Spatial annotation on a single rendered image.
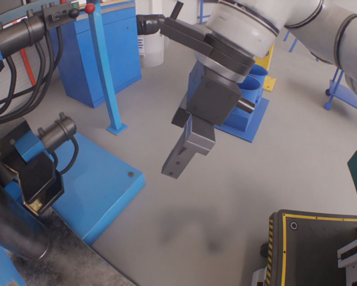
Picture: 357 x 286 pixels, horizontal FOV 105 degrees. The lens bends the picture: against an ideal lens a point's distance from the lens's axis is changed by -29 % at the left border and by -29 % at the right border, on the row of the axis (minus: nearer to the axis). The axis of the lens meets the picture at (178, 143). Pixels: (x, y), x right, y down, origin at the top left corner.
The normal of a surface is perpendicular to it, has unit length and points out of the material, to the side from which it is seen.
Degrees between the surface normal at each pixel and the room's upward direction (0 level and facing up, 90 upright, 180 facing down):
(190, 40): 83
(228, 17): 71
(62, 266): 0
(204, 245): 0
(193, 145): 83
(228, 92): 83
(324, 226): 0
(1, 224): 90
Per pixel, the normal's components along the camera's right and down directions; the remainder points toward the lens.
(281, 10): 0.36, 0.73
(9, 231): 0.92, 0.28
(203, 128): 0.41, -0.69
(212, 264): 0.00, -0.71
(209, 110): -0.08, 0.62
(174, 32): -0.42, 0.43
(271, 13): 0.13, 0.69
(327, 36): -0.98, 0.16
